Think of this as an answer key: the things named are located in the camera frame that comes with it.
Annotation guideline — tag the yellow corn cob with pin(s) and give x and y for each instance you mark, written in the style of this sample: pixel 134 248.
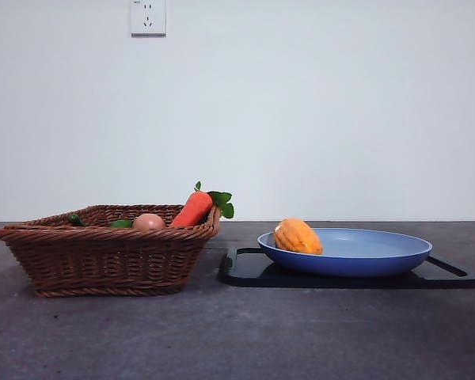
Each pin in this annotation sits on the yellow corn cob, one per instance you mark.
pixel 297 237

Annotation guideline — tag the blue round plate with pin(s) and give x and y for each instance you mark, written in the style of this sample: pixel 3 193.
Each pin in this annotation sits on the blue round plate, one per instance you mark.
pixel 360 261

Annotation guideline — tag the brown woven wicker basket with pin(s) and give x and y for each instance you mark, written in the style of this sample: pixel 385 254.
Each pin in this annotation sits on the brown woven wicker basket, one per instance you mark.
pixel 103 261

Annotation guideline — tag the orange carrot with green leaves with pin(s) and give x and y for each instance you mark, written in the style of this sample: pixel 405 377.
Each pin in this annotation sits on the orange carrot with green leaves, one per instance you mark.
pixel 194 210

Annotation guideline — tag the brown egg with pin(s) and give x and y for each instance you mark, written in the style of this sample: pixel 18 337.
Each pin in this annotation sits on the brown egg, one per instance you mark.
pixel 150 222

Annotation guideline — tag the green leafy vegetable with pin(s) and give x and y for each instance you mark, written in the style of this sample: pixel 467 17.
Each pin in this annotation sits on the green leafy vegetable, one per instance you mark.
pixel 122 224

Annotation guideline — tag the black rectangular tray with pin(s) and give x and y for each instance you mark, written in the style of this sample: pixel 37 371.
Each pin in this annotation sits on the black rectangular tray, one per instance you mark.
pixel 340 282

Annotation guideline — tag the small dark green vegetable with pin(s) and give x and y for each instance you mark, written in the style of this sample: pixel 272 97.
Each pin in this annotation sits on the small dark green vegetable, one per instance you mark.
pixel 76 220

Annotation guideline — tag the white wall socket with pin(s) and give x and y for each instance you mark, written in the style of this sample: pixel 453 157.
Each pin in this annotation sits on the white wall socket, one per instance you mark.
pixel 148 20

